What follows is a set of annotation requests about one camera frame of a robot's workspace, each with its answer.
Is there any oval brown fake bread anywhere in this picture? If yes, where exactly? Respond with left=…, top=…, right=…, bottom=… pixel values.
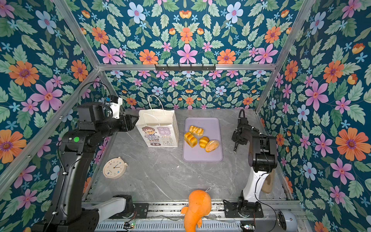
left=205, top=140, right=220, bottom=152

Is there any white printed paper bag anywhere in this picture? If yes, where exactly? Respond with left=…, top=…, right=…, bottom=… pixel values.
left=136, top=105, right=179, bottom=148

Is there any yellow loaf fake bread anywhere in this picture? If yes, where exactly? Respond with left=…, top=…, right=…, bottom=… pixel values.
left=184, top=132, right=198, bottom=148

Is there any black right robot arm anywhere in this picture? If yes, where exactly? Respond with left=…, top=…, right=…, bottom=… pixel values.
left=231, top=109, right=278, bottom=218

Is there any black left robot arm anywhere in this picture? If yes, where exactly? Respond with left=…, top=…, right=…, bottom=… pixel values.
left=31, top=102, right=139, bottom=232

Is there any small round striped bread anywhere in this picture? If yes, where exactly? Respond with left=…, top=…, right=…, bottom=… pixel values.
left=199, top=136, right=210, bottom=148

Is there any twisted braided fake bread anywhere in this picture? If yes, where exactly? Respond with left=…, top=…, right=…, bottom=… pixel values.
left=189, top=125, right=204, bottom=136

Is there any lilac rectangular tray mat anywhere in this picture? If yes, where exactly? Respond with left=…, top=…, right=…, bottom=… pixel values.
left=183, top=118, right=223, bottom=162

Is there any round beige analog clock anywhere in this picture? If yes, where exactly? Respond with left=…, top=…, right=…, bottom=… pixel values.
left=102, top=157, right=128, bottom=179

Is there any orange plush toy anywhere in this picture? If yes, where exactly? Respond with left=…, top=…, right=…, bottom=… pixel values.
left=181, top=190, right=212, bottom=232

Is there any grey dome device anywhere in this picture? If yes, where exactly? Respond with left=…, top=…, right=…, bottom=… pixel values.
left=278, top=210, right=298, bottom=232

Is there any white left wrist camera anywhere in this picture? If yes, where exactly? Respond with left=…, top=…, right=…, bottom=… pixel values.
left=106, top=95, right=123, bottom=119

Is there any black hook rail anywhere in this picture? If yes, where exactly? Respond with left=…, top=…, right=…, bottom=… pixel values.
left=155, top=64, right=216, bottom=72

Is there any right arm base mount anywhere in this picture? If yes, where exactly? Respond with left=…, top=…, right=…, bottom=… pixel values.
left=223, top=198, right=264, bottom=218

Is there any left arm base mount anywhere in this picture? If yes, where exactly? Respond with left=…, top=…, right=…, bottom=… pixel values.
left=110, top=203, right=149, bottom=219

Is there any perforated metal cable tray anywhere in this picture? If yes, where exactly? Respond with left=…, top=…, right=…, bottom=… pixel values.
left=95, top=221, right=242, bottom=232

